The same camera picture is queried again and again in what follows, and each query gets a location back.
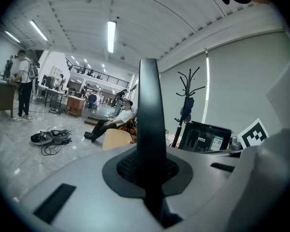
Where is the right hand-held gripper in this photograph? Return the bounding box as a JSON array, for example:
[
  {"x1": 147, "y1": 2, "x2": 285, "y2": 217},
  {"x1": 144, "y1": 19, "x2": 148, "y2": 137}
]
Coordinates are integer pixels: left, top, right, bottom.
[{"x1": 228, "y1": 118, "x2": 270, "y2": 152}]

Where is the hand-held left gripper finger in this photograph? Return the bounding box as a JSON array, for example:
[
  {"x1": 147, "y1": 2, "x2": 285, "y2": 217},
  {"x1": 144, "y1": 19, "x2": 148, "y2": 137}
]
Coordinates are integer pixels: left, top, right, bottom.
[{"x1": 136, "y1": 58, "x2": 184, "y2": 229}]

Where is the light wooden table top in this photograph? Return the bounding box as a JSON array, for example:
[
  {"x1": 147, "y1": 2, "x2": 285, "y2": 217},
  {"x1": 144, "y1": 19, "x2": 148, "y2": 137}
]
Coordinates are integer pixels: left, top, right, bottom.
[{"x1": 102, "y1": 128, "x2": 136, "y2": 152}]

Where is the black and orange chair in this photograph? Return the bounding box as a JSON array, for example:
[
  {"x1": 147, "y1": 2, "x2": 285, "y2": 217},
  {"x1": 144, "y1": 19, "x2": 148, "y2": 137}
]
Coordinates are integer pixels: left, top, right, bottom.
[{"x1": 116, "y1": 116, "x2": 138, "y2": 136}]

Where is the narrow grey roller blind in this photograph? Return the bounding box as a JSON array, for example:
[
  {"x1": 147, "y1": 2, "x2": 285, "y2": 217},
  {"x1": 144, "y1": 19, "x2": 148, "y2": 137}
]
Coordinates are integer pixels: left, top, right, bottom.
[{"x1": 159, "y1": 52, "x2": 208, "y2": 135}]

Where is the dark hanging bag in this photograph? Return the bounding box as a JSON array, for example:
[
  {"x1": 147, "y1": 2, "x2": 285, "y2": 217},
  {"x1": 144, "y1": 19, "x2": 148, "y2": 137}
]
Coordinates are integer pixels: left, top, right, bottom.
[{"x1": 180, "y1": 96, "x2": 195, "y2": 123}]

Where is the stack of magazines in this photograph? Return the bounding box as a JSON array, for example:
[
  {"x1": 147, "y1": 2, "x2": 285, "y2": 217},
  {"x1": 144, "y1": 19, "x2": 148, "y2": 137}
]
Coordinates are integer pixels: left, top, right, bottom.
[{"x1": 165, "y1": 129, "x2": 178, "y2": 146}]

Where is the black coat rack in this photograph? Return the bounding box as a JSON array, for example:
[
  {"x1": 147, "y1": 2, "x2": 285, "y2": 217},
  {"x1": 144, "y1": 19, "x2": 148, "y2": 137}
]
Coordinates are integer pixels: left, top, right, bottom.
[{"x1": 171, "y1": 66, "x2": 206, "y2": 148}]

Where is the wide grey roller blind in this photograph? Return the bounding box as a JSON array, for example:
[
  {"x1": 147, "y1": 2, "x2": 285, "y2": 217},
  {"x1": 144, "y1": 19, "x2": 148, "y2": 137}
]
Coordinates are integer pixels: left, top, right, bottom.
[{"x1": 203, "y1": 30, "x2": 290, "y2": 140}]

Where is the wooden step platform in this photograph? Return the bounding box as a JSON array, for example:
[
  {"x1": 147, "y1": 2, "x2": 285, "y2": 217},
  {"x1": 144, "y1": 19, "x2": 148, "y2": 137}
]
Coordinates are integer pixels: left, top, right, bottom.
[{"x1": 84, "y1": 114, "x2": 116, "y2": 127}]

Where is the blue office chair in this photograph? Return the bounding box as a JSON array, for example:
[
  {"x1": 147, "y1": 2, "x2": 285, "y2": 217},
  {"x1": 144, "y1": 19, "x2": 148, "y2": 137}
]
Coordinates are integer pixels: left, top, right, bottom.
[{"x1": 87, "y1": 93, "x2": 100, "y2": 112}]

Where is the black mezzanine railing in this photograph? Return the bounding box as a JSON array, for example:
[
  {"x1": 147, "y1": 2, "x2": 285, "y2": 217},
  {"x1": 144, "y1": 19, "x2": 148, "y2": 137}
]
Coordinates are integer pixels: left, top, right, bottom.
[{"x1": 65, "y1": 57, "x2": 131, "y2": 88}]

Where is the brown wooden cabinet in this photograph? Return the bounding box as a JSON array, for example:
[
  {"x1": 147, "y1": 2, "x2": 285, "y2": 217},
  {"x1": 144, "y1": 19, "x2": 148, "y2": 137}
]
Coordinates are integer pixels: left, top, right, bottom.
[{"x1": 65, "y1": 96, "x2": 87, "y2": 117}]

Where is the long ceiling tube light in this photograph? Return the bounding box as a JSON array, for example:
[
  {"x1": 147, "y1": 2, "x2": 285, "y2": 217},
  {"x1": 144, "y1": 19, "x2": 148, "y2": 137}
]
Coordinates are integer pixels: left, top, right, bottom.
[
  {"x1": 107, "y1": 20, "x2": 117, "y2": 54},
  {"x1": 4, "y1": 30, "x2": 21, "y2": 44},
  {"x1": 29, "y1": 20, "x2": 49, "y2": 42}
]

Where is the grey open backpack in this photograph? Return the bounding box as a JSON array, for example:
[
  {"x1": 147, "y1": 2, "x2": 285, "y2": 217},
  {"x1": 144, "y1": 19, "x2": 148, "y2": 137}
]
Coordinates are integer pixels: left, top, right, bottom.
[{"x1": 50, "y1": 129, "x2": 73, "y2": 145}]

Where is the white desk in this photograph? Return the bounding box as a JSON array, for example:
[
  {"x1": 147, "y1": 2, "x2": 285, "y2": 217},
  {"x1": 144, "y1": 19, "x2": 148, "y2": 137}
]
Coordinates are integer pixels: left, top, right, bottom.
[{"x1": 36, "y1": 85, "x2": 68, "y2": 107}]

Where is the black open backpack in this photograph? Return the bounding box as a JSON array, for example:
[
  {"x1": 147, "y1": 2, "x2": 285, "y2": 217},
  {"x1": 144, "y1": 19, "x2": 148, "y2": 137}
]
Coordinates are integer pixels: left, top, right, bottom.
[{"x1": 30, "y1": 131, "x2": 54, "y2": 146}]

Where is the dark wooden desk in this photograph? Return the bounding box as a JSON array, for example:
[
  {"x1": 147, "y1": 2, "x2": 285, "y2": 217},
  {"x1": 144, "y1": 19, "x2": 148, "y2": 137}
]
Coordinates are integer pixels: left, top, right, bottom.
[{"x1": 0, "y1": 78, "x2": 16, "y2": 121}]

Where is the black cable tangle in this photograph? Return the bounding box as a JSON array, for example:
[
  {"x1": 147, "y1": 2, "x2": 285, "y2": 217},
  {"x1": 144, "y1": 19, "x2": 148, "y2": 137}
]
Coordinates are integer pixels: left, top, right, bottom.
[{"x1": 40, "y1": 139, "x2": 73, "y2": 156}]

